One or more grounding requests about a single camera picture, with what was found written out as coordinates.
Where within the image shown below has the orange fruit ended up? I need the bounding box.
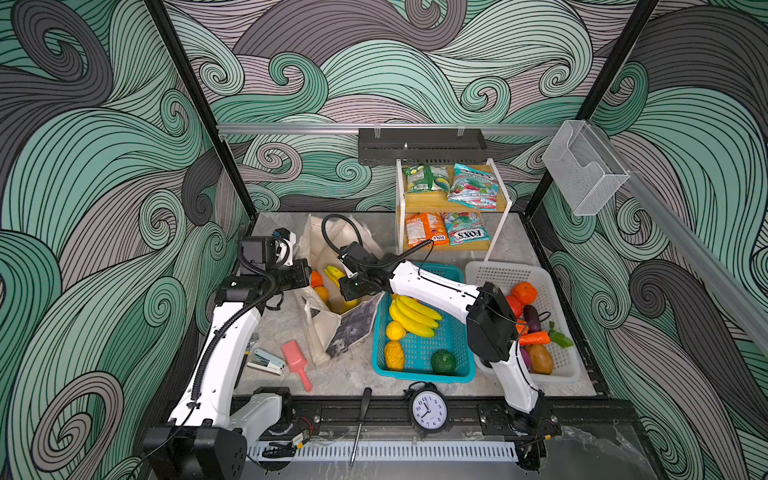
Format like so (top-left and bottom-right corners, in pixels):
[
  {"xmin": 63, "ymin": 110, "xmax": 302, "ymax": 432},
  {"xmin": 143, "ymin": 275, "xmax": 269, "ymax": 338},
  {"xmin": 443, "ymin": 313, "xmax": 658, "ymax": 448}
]
[{"xmin": 310, "ymin": 270, "xmax": 324, "ymax": 289}]

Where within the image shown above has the yellow orange mango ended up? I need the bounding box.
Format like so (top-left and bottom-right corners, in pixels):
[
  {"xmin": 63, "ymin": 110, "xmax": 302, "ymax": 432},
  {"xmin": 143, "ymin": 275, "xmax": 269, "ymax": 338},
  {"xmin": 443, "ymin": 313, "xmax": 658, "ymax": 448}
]
[{"xmin": 314, "ymin": 286, "xmax": 329, "ymax": 303}]

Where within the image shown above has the yellow banana bunch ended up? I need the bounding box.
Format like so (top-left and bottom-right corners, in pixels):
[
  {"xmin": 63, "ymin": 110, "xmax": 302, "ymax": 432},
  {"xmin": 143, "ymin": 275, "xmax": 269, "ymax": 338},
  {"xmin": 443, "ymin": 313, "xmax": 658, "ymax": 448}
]
[
  {"xmin": 325, "ymin": 265, "xmax": 360, "ymax": 313},
  {"xmin": 389, "ymin": 296, "xmax": 442, "ymax": 338}
]

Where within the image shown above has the beige canvas tote bag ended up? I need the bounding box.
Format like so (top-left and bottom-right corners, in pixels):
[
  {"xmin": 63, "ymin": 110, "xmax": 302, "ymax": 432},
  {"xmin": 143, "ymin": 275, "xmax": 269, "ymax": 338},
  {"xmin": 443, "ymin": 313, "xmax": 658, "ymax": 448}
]
[{"xmin": 295, "ymin": 216, "xmax": 382, "ymax": 365}]

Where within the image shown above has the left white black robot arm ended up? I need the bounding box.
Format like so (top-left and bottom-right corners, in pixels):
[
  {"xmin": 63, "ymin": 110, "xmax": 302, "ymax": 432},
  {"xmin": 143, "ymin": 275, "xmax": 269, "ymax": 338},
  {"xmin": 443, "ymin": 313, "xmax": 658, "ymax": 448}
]
[{"xmin": 142, "ymin": 259, "xmax": 311, "ymax": 479}]

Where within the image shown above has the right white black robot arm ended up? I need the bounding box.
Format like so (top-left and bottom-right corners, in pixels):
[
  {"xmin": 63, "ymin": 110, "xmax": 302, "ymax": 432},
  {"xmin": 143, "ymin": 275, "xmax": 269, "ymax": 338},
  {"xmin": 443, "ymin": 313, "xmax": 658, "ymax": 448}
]
[{"xmin": 331, "ymin": 240, "xmax": 562, "ymax": 441}]

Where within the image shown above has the orange candy bag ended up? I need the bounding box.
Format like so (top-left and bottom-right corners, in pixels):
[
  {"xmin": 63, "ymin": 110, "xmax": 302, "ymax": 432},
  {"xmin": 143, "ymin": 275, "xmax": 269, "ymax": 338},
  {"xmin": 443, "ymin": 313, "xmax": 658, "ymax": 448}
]
[{"xmin": 405, "ymin": 212, "xmax": 449, "ymax": 247}]

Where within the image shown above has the green Fox's candy bag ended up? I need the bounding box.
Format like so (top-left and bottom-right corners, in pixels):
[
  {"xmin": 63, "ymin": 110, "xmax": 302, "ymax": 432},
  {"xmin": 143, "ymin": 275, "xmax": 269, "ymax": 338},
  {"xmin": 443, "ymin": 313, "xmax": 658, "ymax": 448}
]
[{"xmin": 442, "ymin": 212, "xmax": 490, "ymax": 246}]

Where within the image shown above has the green yellow snack bag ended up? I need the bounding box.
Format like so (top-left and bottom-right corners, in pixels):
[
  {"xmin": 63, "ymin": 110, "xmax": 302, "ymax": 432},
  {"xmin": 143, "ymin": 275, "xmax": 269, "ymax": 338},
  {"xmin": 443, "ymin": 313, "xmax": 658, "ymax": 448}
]
[{"xmin": 403, "ymin": 165, "xmax": 451, "ymax": 194}]

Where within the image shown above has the red green candy bag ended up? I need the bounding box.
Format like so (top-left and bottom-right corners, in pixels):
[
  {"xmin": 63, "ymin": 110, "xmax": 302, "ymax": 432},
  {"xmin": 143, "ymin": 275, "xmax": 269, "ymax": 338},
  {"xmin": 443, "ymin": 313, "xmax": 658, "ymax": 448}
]
[{"xmin": 447, "ymin": 164, "xmax": 499, "ymax": 211}]

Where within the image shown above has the yellow lemon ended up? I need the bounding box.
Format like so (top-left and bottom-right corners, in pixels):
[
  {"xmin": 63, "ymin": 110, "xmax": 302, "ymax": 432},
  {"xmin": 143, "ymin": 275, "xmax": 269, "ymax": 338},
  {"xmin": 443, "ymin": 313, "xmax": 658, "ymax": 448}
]
[{"xmin": 385, "ymin": 320, "xmax": 407, "ymax": 342}]

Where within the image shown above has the white wooden shelf rack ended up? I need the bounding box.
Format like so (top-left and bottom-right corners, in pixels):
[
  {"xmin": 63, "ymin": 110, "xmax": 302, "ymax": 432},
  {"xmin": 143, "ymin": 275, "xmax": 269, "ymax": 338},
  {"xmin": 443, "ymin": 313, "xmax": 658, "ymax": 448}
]
[{"xmin": 395, "ymin": 158, "xmax": 514, "ymax": 261}]

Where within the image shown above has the pink plastic scoop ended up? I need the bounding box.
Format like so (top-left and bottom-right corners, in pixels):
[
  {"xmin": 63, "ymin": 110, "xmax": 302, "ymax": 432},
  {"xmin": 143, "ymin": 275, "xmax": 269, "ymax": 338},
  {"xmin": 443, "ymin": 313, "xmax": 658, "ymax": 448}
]
[{"xmin": 281, "ymin": 340, "xmax": 313, "ymax": 392}]

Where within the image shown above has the white stapler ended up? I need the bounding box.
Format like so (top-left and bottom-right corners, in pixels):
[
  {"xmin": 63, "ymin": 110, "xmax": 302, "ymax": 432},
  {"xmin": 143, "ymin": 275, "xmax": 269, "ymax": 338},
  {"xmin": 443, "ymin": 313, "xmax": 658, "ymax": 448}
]
[{"xmin": 246, "ymin": 348, "xmax": 286, "ymax": 376}]

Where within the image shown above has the teal plastic basket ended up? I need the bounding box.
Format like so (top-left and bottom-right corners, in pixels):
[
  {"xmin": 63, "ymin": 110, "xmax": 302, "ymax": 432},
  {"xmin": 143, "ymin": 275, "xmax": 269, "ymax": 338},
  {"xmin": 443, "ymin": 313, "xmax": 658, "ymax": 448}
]
[{"xmin": 371, "ymin": 293, "xmax": 476, "ymax": 384}]

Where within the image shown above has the green avocado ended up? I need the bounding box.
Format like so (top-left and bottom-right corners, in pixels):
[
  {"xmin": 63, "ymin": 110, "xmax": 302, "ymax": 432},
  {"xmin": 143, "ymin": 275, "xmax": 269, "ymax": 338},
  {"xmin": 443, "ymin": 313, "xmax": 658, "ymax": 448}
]
[{"xmin": 430, "ymin": 349, "xmax": 457, "ymax": 375}]

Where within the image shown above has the black alarm clock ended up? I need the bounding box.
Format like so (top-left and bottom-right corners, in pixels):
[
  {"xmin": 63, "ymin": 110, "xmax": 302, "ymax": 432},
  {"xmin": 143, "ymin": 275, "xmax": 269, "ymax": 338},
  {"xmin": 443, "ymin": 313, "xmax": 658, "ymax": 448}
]
[{"xmin": 404, "ymin": 382, "xmax": 450, "ymax": 439}]

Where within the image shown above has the red tomato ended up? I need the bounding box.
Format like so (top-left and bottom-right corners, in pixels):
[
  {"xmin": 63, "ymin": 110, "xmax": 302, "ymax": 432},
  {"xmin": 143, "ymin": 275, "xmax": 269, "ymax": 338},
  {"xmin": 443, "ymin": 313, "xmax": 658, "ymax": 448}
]
[{"xmin": 505, "ymin": 293, "xmax": 524, "ymax": 319}]

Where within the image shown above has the orange tangerine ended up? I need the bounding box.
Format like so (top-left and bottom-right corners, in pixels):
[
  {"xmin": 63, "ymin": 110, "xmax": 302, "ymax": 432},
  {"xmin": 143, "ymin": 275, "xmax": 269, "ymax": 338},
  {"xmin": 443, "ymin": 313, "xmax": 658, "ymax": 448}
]
[{"xmin": 511, "ymin": 282, "xmax": 538, "ymax": 305}]

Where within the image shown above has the orange carrot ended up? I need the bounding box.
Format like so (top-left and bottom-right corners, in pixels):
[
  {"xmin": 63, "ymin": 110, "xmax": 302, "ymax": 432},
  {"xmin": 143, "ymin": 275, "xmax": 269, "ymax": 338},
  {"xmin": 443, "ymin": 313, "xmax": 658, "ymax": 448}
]
[{"xmin": 518, "ymin": 323, "xmax": 575, "ymax": 349}]

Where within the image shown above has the purple onion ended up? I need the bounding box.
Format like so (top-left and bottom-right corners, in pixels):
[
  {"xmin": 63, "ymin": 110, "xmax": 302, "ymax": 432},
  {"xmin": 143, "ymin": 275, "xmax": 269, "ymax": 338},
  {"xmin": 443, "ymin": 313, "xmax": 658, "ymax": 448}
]
[{"xmin": 520, "ymin": 347, "xmax": 533, "ymax": 372}]

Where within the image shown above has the brown potato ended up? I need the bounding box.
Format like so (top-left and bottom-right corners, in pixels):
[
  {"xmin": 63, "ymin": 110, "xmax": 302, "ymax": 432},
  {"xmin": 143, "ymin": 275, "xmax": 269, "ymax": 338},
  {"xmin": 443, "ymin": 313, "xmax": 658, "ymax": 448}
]
[{"xmin": 525, "ymin": 344, "xmax": 554, "ymax": 375}]

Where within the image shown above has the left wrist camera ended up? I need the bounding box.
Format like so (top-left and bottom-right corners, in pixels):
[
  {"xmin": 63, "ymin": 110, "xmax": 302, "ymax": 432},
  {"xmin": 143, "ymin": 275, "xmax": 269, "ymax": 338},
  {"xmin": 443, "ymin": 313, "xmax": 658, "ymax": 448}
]
[{"xmin": 240, "ymin": 228, "xmax": 297, "ymax": 269}]

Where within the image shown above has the black handled screwdriver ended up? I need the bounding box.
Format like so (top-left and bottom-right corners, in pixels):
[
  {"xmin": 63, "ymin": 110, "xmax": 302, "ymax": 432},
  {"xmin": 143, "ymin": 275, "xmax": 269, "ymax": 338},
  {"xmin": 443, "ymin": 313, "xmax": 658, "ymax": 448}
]
[{"xmin": 348, "ymin": 387, "xmax": 372, "ymax": 468}]

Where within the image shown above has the black metal wall tray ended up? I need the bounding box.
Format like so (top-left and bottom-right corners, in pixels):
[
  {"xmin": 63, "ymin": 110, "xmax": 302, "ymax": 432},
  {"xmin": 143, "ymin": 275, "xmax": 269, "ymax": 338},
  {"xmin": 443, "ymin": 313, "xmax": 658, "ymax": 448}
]
[{"xmin": 357, "ymin": 128, "xmax": 491, "ymax": 166}]

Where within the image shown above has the white perforated cable duct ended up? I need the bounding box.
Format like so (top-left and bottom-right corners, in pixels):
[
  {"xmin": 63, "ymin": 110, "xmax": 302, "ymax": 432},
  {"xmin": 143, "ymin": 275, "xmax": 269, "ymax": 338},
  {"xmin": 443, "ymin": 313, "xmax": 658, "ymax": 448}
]
[{"xmin": 279, "ymin": 440, "xmax": 518, "ymax": 463}]

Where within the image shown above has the clear plastic wall holder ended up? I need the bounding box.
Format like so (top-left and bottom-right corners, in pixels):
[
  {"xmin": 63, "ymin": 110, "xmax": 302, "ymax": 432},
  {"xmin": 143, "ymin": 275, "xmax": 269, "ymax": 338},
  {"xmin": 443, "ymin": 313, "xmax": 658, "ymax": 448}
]
[{"xmin": 542, "ymin": 120, "xmax": 629, "ymax": 217}]

